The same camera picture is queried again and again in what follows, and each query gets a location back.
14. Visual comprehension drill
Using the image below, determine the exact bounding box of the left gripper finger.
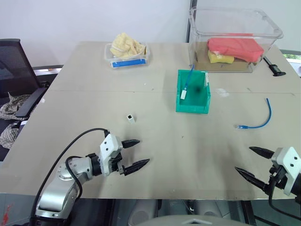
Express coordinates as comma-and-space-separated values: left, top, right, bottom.
121, 139, 141, 149
122, 159, 151, 177

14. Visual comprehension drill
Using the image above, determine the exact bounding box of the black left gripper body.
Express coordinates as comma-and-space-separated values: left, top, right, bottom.
109, 147, 125, 176

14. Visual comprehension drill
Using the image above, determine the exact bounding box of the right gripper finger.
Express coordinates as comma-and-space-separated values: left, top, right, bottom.
249, 146, 276, 160
234, 166, 269, 192

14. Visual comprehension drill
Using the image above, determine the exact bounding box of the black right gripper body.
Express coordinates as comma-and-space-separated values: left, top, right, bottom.
262, 164, 289, 195

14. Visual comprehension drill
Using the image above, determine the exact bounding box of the green plastic bin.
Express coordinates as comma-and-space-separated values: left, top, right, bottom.
175, 69, 212, 115

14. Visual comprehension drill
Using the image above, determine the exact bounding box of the blue tape label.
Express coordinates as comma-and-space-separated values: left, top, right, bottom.
112, 59, 148, 68

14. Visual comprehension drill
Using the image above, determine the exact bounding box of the black hand tool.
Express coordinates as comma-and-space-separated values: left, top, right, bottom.
262, 56, 287, 77

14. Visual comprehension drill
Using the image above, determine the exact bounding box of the small clear plastic container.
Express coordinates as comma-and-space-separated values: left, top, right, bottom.
104, 42, 151, 69

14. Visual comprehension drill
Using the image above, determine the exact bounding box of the yellow cloth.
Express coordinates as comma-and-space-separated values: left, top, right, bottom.
110, 32, 147, 58

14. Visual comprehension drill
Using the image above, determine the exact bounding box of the yellow sponge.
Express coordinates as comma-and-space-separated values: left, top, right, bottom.
207, 49, 235, 65

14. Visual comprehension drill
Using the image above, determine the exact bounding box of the red cloth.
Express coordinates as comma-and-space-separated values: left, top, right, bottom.
206, 37, 265, 63

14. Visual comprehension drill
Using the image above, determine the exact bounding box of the grey side desk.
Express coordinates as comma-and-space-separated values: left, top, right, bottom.
31, 64, 64, 90

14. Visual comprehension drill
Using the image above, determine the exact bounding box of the plaid cloth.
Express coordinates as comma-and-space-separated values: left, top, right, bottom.
0, 92, 32, 149

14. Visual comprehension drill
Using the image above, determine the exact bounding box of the large clear plastic container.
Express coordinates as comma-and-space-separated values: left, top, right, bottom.
188, 7, 284, 73

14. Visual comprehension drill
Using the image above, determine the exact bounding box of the black office chair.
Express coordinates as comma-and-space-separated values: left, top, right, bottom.
0, 38, 49, 133

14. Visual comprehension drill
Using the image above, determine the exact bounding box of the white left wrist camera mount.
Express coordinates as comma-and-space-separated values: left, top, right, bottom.
99, 134, 124, 177

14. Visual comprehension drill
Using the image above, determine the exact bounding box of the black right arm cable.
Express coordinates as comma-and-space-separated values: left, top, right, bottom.
268, 173, 301, 222

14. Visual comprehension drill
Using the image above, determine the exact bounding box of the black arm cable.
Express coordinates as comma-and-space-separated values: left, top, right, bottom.
268, 173, 301, 222
29, 128, 111, 224

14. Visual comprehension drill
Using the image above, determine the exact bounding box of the blue Ethernet cable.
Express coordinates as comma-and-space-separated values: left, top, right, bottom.
233, 97, 274, 130

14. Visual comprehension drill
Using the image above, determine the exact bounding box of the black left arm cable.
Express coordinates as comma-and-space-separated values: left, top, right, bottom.
29, 128, 111, 224

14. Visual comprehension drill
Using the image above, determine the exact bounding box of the short blue cable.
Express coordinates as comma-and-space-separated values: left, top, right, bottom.
184, 64, 196, 91

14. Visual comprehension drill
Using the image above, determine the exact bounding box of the dark vertical wall frame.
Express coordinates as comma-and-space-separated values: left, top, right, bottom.
185, 0, 198, 44

